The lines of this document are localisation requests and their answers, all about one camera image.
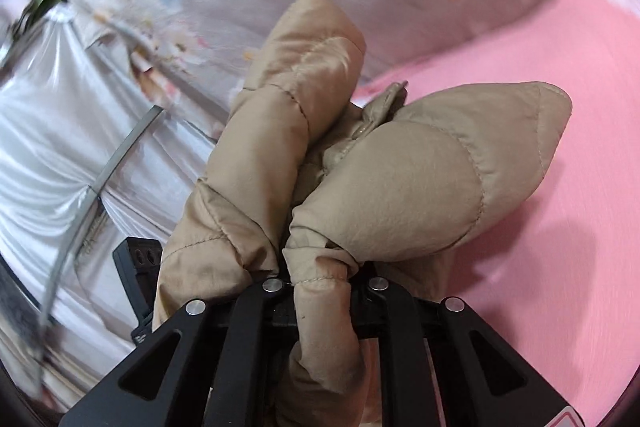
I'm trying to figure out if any silver satin cloth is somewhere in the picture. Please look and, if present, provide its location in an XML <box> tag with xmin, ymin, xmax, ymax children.
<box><xmin>0</xmin><ymin>2</ymin><xmax>236</xmax><ymax>413</ymax></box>

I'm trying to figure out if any beige quilted puffer jacket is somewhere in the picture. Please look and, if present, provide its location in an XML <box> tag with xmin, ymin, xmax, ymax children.
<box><xmin>151</xmin><ymin>0</ymin><xmax>574</xmax><ymax>427</ymax></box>

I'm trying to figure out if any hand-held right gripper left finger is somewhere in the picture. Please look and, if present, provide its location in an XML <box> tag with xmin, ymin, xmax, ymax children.
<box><xmin>60</xmin><ymin>277</ymin><xmax>297</xmax><ymax>427</ymax></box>

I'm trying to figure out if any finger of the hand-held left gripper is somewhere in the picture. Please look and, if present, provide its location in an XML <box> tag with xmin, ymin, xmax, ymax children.
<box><xmin>112</xmin><ymin>236</ymin><xmax>164</xmax><ymax>344</ymax></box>

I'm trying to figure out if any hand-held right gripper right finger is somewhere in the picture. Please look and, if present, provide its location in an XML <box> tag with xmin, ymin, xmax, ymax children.
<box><xmin>349</xmin><ymin>277</ymin><xmax>587</xmax><ymax>427</ymax></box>

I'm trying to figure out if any pink blanket with white print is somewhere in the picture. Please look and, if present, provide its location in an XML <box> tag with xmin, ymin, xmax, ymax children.
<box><xmin>357</xmin><ymin>0</ymin><xmax>640</xmax><ymax>427</ymax></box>

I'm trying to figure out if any grey band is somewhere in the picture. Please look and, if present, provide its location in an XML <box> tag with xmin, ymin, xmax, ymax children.
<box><xmin>42</xmin><ymin>104</ymin><xmax>165</xmax><ymax>329</ymax></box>

